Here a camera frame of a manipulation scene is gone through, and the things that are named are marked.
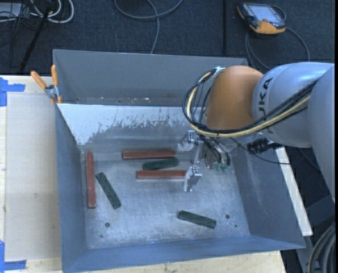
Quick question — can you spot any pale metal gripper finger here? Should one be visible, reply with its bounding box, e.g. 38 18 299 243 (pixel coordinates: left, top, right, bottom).
177 130 199 153
183 166 203 193

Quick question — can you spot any grey metal bin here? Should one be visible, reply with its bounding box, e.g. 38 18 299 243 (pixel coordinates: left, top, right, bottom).
52 49 306 273

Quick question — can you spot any pale wood flat board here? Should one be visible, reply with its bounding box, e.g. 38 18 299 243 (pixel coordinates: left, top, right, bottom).
4 92 62 262

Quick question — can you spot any red-brown flat block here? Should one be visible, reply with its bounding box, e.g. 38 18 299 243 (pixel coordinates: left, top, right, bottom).
85 151 97 209
136 169 188 180
122 149 177 161

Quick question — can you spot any black cylinder on white bracket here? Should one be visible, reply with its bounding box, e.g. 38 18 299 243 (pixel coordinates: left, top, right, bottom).
244 136 286 156

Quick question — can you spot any dark green flat block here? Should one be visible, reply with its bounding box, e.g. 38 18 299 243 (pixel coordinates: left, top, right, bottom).
177 210 218 230
95 171 122 210
141 156 180 171

